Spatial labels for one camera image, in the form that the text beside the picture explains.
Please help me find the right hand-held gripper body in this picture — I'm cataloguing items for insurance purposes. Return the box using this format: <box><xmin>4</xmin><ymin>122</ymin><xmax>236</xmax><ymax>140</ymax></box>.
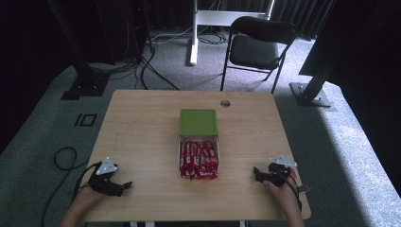
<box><xmin>264</xmin><ymin>154</ymin><xmax>299</xmax><ymax>187</ymax></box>

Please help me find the white drawer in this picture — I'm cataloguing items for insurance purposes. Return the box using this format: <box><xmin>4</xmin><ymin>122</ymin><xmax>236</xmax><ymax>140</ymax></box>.
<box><xmin>177</xmin><ymin>134</ymin><xmax>221</xmax><ymax>178</ymax></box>

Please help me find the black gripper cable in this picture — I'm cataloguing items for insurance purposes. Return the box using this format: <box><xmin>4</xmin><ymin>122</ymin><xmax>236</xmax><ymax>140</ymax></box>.
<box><xmin>277</xmin><ymin>165</ymin><xmax>305</xmax><ymax>213</ymax></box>
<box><xmin>40</xmin><ymin>147</ymin><xmax>102</xmax><ymax>227</ymax></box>

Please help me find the black folding chair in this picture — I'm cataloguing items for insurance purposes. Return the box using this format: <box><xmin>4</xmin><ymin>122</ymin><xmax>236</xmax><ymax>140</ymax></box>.
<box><xmin>219</xmin><ymin>15</ymin><xmax>298</xmax><ymax>96</ymax></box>

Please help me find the pile of red snack packets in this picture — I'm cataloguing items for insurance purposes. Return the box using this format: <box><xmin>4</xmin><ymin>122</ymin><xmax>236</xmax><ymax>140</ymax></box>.
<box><xmin>179</xmin><ymin>139</ymin><xmax>219</xmax><ymax>182</ymax></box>

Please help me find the bundle of floor cables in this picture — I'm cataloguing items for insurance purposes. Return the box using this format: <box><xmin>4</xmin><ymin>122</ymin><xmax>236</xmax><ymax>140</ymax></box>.
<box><xmin>88</xmin><ymin>0</ymin><xmax>229</xmax><ymax>92</ymax></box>

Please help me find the person's left hand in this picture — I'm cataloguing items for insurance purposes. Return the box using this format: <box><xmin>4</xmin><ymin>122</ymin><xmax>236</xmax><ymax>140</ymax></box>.
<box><xmin>75</xmin><ymin>185</ymin><xmax>106</xmax><ymax>206</ymax></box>

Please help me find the person's right hand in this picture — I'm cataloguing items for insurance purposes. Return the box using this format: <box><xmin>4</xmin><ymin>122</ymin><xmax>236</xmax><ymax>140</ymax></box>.
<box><xmin>262</xmin><ymin>167</ymin><xmax>300</xmax><ymax>211</ymax></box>

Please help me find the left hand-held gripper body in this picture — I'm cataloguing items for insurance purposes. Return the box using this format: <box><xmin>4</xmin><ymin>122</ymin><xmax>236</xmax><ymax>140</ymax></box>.
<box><xmin>87</xmin><ymin>156</ymin><xmax>125</xmax><ymax>197</ymax></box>

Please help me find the white desk frame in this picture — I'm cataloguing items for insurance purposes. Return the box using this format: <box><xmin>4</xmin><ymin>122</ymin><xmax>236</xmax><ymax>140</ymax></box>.
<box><xmin>188</xmin><ymin>0</ymin><xmax>276</xmax><ymax>67</ymax></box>

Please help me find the green drawer box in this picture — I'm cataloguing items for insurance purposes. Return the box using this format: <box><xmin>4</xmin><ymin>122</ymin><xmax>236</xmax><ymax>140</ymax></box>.
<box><xmin>178</xmin><ymin>108</ymin><xmax>219</xmax><ymax>137</ymax></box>

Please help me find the black metal stand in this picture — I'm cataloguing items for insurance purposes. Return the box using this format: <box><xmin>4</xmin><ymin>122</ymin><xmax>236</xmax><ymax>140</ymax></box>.
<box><xmin>288</xmin><ymin>0</ymin><xmax>338</xmax><ymax>112</ymax></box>
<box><xmin>46</xmin><ymin>0</ymin><xmax>111</xmax><ymax>101</ymax></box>

